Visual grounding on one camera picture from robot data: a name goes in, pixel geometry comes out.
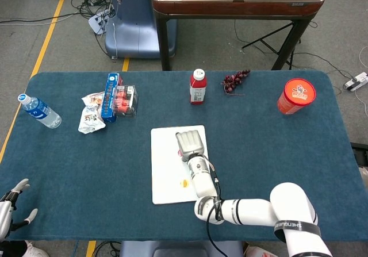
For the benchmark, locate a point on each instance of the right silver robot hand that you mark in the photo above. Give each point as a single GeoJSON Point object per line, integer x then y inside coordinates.
{"type": "Point", "coordinates": [191, 143]}

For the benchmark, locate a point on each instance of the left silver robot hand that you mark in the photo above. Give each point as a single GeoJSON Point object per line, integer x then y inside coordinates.
{"type": "Point", "coordinates": [4, 214]}

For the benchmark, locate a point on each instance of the orange token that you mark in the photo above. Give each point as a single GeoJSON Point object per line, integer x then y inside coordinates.
{"type": "Point", "coordinates": [184, 183]}

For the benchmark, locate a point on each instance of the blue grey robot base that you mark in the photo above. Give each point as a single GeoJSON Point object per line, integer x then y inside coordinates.
{"type": "Point", "coordinates": [172, 249]}

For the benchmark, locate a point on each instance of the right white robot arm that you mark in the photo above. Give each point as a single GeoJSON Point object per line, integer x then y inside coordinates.
{"type": "Point", "coordinates": [244, 214]}

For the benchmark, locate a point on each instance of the white rectangular board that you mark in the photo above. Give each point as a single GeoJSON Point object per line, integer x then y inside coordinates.
{"type": "Point", "coordinates": [165, 168]}

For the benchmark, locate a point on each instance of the black trouser leg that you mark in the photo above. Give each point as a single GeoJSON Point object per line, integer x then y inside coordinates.
{"type": "Point", "coordinates": [11, 249]}

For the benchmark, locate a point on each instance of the white sneaker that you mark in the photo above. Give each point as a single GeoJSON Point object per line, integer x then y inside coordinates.
{"type": "Point", "coordinates": [34, 251]}

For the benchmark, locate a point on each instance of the red juice bottle white cap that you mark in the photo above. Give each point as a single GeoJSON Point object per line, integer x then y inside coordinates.
{"type": "Point", "coordinates": [197, 88]}

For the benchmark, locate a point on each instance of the dark red grape bunch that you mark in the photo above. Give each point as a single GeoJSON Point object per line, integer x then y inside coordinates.
{"type": "Point", "coordinates": [234, 80]}

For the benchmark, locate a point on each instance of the clear box with red items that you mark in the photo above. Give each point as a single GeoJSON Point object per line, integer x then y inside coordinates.
{"type": "Point", "coordinates": [125, 100]}

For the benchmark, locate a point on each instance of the blue cardboard box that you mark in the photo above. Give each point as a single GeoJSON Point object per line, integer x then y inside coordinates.
{"type": "Point", "coordinates": [110, 96]}

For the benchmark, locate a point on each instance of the blue felt table cover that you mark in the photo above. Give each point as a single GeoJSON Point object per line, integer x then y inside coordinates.
{"type": "Point", "coordinates": [86, 168]}

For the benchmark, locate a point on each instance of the crumpled white snack bag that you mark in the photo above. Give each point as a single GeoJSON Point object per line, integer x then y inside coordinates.
{"type": "Point", "coordinates": [90, 116]}

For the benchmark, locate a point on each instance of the clear water bottle blue label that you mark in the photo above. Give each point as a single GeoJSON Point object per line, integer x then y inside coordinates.
{"type": "Point", "coordinates": [40, 111]}

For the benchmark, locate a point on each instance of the orange cylindrical canister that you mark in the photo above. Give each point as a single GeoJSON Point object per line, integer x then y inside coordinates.
{"type": "Point", "coordinates": [296, 96]}

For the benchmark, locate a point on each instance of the brown mahjong table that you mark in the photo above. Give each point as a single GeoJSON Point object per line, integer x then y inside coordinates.
{"type": "Point", "coordinates": [235, 8]}

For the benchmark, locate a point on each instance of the white power strip with plugs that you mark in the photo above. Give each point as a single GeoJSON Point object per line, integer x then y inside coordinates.
{"type": "Point", "coordinates": [96, 22]}

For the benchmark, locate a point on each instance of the black device beside table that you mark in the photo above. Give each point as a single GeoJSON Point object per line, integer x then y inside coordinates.
{"type": "Point", "coordinates": [360, 147]}

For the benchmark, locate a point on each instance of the white power strip black plug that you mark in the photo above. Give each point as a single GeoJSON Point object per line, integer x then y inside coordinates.
{"type": "Point", "coordinates": [358, 80]}

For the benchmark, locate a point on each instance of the blue grey machine pedestal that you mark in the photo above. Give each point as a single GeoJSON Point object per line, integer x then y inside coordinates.
{"type": "Point", "coordinates": [129, 24]}

